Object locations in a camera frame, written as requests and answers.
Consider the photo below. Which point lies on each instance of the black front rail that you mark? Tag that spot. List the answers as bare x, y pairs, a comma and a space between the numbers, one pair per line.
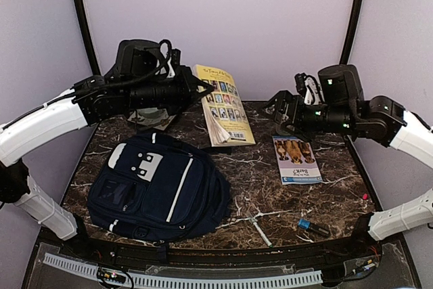
311, 250

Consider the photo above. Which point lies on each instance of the white slotted cable duct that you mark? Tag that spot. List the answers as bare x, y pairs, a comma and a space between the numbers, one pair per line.
178, 277

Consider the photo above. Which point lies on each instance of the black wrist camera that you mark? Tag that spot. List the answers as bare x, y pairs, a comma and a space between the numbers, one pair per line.
136, 57
340, 84

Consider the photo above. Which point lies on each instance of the black right frame post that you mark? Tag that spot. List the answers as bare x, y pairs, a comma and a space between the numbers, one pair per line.
349, 39

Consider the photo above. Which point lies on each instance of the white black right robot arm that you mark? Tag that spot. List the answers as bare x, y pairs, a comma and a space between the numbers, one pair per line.
379, 119

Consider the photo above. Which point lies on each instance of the navy blue student backpack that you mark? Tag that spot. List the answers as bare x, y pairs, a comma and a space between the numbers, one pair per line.
156, 188

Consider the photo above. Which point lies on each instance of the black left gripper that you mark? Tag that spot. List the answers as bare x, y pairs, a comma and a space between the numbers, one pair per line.
189, 84

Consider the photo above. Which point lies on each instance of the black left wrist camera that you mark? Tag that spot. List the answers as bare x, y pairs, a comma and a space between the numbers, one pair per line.
136, 57

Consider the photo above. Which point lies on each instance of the patterned square coaster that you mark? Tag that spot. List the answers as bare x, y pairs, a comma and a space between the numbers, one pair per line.
160, 125

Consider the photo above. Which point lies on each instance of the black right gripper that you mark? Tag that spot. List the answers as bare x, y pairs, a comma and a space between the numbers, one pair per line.
293, 118

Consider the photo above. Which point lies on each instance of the dog cover picture book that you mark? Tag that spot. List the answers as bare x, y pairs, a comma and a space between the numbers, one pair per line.
296, 161

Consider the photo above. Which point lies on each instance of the yellow paperback book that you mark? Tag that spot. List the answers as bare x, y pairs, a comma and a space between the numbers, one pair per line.
224, 113

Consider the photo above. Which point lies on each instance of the black marker with blue cap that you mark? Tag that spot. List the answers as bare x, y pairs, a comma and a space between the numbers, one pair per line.
312, 227

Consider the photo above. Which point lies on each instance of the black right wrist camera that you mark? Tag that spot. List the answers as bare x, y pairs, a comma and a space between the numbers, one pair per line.
340, 84

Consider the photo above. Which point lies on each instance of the black left frame post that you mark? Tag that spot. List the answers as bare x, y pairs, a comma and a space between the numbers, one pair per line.
86, 36

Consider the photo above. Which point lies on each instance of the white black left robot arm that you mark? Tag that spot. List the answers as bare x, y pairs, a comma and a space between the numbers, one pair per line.
146, 74

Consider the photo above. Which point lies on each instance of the black frame post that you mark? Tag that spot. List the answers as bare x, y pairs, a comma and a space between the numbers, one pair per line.
349, 39
86, 36

